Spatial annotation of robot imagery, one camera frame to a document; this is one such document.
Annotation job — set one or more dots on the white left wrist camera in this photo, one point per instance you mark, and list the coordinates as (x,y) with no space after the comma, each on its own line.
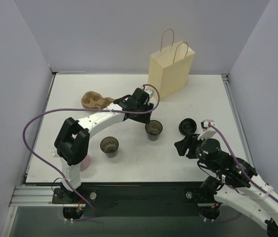
(150,92)

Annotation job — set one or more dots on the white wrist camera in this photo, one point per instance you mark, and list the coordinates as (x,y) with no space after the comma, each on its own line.
(208,131)
(150,92)

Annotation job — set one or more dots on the pink straw holder cup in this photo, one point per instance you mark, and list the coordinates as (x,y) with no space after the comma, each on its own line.
(85,163)

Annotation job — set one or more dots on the beige paper bag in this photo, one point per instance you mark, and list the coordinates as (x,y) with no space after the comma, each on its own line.
(169,68)

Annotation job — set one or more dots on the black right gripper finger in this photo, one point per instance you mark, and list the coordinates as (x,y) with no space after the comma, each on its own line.
(189,139)
(182,148)

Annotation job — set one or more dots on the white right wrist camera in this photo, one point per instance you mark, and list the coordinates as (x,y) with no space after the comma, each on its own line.
(208,131)

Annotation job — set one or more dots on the dark plastic cup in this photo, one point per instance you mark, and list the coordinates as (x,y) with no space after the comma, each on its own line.
(109,145)
(153,130)

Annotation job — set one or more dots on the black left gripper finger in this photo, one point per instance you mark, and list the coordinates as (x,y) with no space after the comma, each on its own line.
(150,109)
(144,118)

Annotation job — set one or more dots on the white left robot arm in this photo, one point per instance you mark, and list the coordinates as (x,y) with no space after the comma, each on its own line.
(72,142)

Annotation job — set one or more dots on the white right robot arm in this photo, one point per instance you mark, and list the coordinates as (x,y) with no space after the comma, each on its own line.
(235,184)

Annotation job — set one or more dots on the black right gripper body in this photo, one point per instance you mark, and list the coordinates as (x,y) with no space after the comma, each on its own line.
(188,144)

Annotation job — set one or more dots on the brown cardboard cup carrier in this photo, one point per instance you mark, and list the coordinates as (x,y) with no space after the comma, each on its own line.
(93,100)

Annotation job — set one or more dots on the black cup lid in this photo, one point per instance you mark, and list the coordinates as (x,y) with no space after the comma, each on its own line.
(187,126)

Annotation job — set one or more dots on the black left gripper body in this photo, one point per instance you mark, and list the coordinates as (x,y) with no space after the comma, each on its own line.
(140,112)

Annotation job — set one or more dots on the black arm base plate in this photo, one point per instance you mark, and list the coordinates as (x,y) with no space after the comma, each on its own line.
(137,199)

